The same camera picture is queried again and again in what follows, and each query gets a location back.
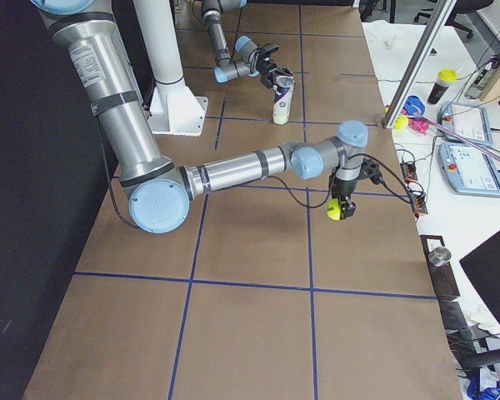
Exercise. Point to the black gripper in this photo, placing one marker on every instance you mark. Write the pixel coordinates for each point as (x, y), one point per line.
(266, 69)
(342, 192)

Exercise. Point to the yellow tennis ball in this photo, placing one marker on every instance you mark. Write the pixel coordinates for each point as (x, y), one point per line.
(333, 209)

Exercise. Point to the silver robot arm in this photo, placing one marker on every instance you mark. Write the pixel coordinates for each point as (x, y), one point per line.
(160, 192)
(227, 67)

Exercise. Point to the near orange black connector block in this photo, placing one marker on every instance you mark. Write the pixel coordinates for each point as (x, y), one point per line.
(418, 202)

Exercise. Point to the orange black connector block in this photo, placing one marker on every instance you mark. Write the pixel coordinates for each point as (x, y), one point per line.
(418, 202)
(409, 171)

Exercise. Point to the far orange black connector block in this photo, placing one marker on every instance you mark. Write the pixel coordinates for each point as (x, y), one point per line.
(409, 171)

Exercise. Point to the small steel cup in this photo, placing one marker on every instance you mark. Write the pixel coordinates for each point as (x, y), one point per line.
(439, 256)

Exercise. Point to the pink cloth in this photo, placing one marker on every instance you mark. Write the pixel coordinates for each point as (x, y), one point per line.
(418, 124)

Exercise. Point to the near blue teach pendant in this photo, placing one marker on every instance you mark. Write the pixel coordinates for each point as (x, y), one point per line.
(469, 171)

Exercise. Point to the blue teach pendant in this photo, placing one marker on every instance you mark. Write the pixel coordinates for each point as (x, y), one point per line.
(468, 121)
(469, 171)

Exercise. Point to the far blue teach pendant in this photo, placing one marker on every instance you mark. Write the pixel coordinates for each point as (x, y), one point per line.
(468, 121)

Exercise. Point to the dark bottle yellow cap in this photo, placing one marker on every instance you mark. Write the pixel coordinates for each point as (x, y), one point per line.
(445, 79)

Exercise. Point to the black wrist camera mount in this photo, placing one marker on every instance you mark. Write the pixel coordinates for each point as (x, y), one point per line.
(370, 170)

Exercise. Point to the yellow ball beside post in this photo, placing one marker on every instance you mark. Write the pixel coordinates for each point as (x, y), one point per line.
(401, 122)

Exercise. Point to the white pedestal column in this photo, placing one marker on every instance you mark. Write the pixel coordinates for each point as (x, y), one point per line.
(174, 108)

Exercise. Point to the aluminium frame post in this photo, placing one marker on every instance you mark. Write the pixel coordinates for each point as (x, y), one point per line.
(439, 16)

